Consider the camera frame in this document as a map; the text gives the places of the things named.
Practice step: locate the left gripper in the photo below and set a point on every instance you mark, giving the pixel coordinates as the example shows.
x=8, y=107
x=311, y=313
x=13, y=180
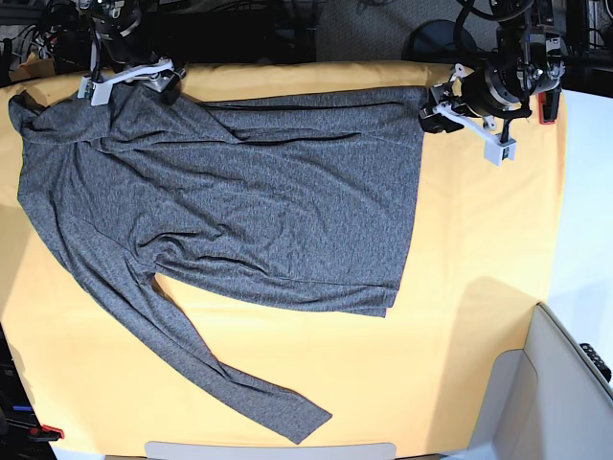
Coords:
x=484, y=93

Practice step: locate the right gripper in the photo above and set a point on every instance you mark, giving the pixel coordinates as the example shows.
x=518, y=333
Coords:
x=126, y=55

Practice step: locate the grey long-sleeve shirt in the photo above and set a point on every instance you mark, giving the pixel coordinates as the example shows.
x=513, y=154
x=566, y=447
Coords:
x=303, y=202

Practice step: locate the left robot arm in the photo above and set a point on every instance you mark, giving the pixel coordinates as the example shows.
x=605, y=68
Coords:
x=527, y=54

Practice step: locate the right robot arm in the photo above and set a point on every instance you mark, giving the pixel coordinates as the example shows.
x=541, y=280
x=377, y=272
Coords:
x=119, y=20

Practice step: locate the dark round stool seat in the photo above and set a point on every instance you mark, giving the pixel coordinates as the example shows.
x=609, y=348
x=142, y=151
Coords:
x=432, y=42

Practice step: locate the red-black clamp right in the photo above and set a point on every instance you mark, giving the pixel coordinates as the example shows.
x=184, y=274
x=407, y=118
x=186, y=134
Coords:
x=548, y=105

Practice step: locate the red-black clamp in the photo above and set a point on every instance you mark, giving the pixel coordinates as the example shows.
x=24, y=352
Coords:
x=44, y=433
x=548, y=105

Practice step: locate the white plastic bin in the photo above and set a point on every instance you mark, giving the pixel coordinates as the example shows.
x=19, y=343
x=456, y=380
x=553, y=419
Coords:
x=547, y=400

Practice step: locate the red-black clamp left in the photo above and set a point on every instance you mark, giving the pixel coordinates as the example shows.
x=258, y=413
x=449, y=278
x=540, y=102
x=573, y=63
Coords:
x=44, y=433

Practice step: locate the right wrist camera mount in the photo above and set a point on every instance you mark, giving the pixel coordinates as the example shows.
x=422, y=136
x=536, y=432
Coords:
x=156, y=76

